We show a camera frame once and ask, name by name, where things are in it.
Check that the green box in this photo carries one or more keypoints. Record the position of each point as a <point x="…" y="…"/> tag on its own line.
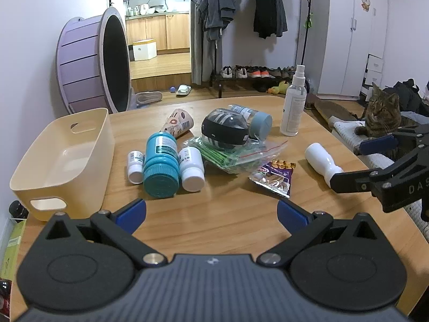
<point x="13" y="245"/>

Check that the green hanging toy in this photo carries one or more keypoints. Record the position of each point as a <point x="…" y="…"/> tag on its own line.
<point x="308" y="20"/>

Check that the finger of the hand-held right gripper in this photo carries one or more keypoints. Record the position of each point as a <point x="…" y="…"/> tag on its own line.
<point x="378" y="143"/>
<point x="352" y="181"/>

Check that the small white pill bottle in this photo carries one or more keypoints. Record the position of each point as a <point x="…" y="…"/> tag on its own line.
<point x="135" y="171"/>

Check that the dark bottle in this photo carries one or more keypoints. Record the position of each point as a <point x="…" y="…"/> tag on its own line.
<point x="18" y="209"/>

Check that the white drawer boxes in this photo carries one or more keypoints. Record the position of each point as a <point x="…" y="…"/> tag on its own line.
<point x="372" y="70"/>

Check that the grey slipper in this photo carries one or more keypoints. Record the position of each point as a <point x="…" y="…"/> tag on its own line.
<point x="149" y="98"/>

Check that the grey curtain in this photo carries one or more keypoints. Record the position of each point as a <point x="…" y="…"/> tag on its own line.
<point x="199" y="63"/>

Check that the black coat stand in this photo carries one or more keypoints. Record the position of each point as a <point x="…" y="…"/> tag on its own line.
<point x="307" y="40"/>

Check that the brown cat scratcher board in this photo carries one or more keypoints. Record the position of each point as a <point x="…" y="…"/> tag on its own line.
<point x="338" y="109"/>

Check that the black bag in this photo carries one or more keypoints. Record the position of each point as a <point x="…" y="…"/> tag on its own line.
<point x="410" y="94"/>

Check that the tabby cat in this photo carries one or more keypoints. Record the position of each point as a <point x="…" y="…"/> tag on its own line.
<point x="382" y="114"/>

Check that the row of kitchen dishes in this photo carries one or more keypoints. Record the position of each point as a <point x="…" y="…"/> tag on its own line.
<point x="150" y="8"/>

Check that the purple cat wheel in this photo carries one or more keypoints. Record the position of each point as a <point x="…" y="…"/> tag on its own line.
<point x="80" y="63"/>

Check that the clear bottle blue-grey cap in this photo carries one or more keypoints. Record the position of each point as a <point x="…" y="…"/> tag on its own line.
<point x="259" y="124"/>

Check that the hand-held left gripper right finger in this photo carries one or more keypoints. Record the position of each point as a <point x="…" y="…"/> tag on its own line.
<point x="291" y="214"/>

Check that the plastic bag of green packets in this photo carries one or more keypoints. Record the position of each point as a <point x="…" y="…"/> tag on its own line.
<point x="231" y="159"/>

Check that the black shoe rack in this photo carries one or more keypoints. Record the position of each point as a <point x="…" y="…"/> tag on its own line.
<point x="218" y="80"/>

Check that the white knit blanket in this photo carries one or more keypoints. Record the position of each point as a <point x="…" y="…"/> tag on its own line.
<point x="345" y="130"/>

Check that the white slipper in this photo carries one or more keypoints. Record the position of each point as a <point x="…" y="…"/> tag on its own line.
<point x="183" y="90"/>

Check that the black hanging clothes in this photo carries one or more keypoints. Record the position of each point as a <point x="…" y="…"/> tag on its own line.
<point x="269" y="6"/>

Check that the cream plastic basket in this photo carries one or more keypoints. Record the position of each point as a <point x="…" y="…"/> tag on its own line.
<point x="67" y="161"/>

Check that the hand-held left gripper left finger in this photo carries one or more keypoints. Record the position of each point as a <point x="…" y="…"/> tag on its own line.
<point x="132" y="213"/>

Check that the white foam box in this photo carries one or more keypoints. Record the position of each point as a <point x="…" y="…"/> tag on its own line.
<point x="144" y="50"/>

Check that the large teal bottle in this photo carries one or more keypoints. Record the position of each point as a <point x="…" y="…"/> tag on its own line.
<point x="161" y="161"/>

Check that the white wardrobe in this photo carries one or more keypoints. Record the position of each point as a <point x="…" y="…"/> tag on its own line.
<point x="348" y="47"/>

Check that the spray bottle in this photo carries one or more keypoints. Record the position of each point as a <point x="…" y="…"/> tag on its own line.
<point x="292" y="107"/>

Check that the purple snack packet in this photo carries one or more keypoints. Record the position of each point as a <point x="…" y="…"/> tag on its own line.
<point x="271" y="179"/>

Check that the row of shoes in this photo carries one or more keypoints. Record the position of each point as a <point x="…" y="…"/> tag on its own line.
<point x="241" y="72"/>

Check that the black striped gyro ball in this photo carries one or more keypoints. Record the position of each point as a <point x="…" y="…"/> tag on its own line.
<point x="224" y="127"/>

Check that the red can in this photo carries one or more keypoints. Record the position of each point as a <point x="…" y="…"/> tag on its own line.
<point x="4" y="298"/>

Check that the medium white pill bottle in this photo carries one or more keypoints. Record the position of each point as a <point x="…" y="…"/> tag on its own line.
<point x="191" y="171"/>

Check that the yellow duck plush toy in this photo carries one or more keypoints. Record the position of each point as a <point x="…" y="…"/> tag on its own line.
<point x="279" y="88"/>

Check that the white waisted plastic bottle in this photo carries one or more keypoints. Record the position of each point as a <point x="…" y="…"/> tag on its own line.
<point x="320" y="161"/>

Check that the wooden desk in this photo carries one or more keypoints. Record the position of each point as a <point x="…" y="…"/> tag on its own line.
<point x="228" y="214"/>

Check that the grey hanging clothes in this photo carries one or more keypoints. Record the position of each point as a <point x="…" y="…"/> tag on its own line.
<point x="218" y="10"/>

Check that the wooden kitchen cabinet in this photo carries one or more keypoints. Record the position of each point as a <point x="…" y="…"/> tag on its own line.
<point x="157" y="32"/>

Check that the brown white snack packet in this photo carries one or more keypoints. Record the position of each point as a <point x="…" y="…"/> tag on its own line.
<point x="177" y="122"/>

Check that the cartoon mouse sticker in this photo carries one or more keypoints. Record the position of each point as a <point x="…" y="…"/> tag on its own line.
<point x="365" y="0"/>

